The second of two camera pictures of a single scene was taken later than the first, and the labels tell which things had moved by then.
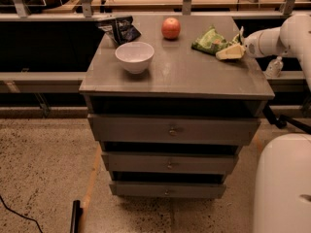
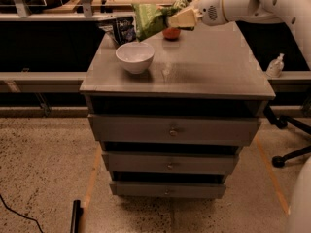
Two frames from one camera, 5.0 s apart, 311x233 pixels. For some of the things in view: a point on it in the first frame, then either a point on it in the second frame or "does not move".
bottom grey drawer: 166,190 does not move
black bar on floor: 77,212 does not move
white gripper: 252,45 -> 210,8
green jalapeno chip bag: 213,42 -> 151,17
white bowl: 135,55 does not move
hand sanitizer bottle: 274,68 does not move
